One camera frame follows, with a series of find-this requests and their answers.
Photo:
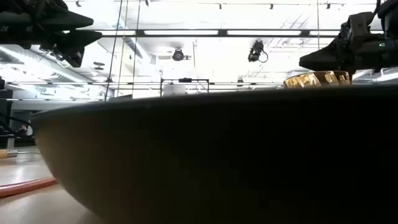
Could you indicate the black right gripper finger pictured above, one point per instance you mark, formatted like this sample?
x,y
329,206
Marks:
x,y
326,60

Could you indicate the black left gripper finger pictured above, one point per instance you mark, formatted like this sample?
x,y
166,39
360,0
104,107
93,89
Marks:
x,y
77,39
68,20

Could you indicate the amber glass cup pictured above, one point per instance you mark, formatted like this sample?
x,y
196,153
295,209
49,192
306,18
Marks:
x,y
314,80

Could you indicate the black round plate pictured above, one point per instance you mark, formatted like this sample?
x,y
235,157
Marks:
x,y
217,155

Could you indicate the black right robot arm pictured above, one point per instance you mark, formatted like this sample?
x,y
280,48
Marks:
x,y
388,12

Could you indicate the black overhead rig bar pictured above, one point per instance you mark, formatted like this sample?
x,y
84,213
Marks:
x,y
222,32

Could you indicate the white background container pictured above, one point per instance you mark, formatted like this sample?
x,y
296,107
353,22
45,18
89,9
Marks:
x,y
174,90

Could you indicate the round black ceiling camera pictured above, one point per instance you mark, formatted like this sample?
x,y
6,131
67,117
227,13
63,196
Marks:
x,y
178,55

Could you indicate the black background rack frame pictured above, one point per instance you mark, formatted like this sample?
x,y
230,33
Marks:
x,y
185,80

